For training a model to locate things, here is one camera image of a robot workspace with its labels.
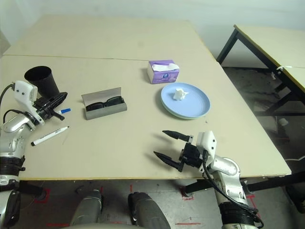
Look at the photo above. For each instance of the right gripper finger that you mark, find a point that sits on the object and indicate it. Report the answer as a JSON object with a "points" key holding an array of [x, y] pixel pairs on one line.
{"points": [[166, 160], [176, 135]]}

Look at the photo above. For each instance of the white tissue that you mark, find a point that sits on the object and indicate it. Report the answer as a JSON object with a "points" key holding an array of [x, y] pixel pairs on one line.
{"points": [[179, 95]]}

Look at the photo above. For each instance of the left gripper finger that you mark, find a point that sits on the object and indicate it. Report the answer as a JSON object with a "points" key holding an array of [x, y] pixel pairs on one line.
{"points": [[59, 117], [58, 98]]}

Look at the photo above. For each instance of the white marker blue cap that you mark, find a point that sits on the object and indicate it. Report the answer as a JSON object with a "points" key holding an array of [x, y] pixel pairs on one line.
{"points": [[65, 110]]}

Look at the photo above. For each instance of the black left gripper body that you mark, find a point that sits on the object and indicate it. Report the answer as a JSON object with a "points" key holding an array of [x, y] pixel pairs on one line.
{"points": [[44, 109]]}

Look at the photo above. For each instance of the grey glasses case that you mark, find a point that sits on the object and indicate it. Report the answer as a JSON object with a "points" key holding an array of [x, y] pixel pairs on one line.
{"points": [[104, 114]]}

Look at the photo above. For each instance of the black sunglasses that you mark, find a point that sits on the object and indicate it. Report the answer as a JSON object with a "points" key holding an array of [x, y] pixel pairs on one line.
{"points": [[95, 106]]}

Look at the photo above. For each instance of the black plastic cup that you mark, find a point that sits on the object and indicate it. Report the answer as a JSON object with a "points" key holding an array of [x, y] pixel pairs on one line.
{"points": [[45, 83]]}

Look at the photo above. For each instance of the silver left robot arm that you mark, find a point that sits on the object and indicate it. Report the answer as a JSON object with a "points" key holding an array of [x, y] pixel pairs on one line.
{"points": [[12, 126]]}

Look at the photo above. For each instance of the white marker black tip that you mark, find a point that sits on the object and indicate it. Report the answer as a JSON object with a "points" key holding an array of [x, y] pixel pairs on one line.
{"points": [[47, 137]]}

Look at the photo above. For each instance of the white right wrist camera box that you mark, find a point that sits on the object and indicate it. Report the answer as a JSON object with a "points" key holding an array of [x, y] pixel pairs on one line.
{"points": [[207, 143]]}

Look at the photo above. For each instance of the grey robot leg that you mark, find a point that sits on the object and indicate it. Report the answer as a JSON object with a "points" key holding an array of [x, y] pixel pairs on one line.
{"points": [[147, 212], [88, 207]]}

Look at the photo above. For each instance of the beige side table black legs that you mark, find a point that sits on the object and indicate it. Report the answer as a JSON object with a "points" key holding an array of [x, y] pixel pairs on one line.
{"points": [[267, 38]]}

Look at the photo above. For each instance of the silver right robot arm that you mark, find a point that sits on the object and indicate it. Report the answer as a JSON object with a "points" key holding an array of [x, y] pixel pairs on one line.
{"points": [[226, 167]]}

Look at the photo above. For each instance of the green plate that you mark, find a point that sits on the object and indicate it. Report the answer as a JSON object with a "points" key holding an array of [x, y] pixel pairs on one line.
{"points": [[181, 118]]}

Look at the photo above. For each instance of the grey robot left leg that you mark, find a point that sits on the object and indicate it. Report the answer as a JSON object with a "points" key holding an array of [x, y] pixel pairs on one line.
{"points": [[88, 207]]}

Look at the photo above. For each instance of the black table leg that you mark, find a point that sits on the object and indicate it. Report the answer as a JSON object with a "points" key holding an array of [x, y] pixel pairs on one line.
{"points": [[274, 181], [31, 188], [193, 188]]}

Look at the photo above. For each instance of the pale robot torso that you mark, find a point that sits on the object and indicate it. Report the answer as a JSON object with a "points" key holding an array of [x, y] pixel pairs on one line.
{"points": [[102, 226]]}

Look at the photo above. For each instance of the white bottle on floor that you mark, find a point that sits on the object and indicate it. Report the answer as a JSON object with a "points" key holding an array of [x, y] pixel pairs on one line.
{"points": [[283, 121]]}

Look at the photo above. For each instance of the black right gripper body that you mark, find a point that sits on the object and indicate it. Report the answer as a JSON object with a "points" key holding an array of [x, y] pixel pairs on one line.
{"points": [[190, 155]]}

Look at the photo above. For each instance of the grey robot right leg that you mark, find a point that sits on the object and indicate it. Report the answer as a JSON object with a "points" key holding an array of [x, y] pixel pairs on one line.
{"points": [[147, 212]]}

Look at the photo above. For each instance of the purple tissue box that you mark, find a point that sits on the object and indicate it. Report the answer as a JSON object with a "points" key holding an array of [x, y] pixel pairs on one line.
{"points": [[162, 76]]}

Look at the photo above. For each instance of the blue plate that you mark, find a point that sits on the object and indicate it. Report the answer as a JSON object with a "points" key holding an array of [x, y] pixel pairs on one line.
{"points": [[197, 102]]}

